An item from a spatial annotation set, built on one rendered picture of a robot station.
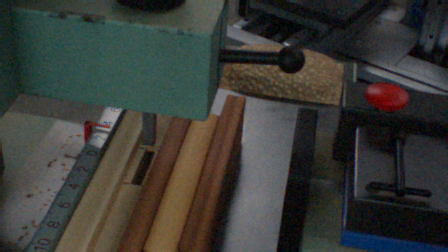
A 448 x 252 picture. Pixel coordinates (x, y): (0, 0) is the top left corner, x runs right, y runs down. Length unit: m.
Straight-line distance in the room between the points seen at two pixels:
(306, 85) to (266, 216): 0.19
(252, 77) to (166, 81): 0.25
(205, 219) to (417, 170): 0.15
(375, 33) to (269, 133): 0.63
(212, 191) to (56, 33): 0.16
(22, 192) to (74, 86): 0.27
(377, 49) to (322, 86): 0.50
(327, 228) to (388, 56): 0.74
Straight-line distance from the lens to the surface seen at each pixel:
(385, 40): 1.26
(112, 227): 0.51
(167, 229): 0.49
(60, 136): 0.83
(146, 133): 0.55
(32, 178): 0.78
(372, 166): 0.48
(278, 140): 0.66
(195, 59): 0.48
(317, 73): 0.73
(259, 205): 0.59
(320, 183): 0.52
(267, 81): 0.72
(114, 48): 0.49
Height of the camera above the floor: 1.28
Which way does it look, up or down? 35 degrees down
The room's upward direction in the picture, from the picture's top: 5 degrees clockwise
